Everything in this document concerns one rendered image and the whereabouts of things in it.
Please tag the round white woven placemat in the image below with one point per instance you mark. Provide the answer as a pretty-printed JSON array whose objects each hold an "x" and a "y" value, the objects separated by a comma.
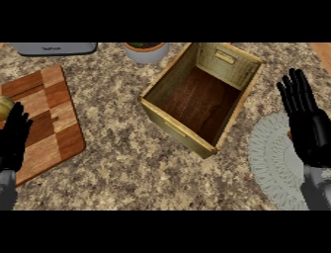
[{"x": 275, "y": 161}]

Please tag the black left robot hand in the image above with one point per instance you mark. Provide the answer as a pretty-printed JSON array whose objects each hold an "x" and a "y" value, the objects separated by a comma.
[{"x": 5, "y": 145}]

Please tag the white plant pot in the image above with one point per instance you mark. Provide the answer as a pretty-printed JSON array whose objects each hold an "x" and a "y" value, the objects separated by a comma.
[{"x": 145, "y": 52}]

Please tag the checkered wooden cutting board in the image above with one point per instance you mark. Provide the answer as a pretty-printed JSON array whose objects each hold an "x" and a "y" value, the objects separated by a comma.
[{"x": 46, "y": 112}]

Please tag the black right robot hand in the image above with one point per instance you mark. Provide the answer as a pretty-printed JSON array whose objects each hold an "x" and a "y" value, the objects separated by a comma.
[{"x": 314, "y": 131}]

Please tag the rectangular wicker basket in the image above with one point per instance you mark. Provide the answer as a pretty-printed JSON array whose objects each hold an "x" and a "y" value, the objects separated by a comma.
[{"x": 201, "y": 99}]

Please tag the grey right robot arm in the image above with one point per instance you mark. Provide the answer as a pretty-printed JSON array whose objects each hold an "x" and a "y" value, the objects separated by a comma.
[{"x": 326, "y": 189}]

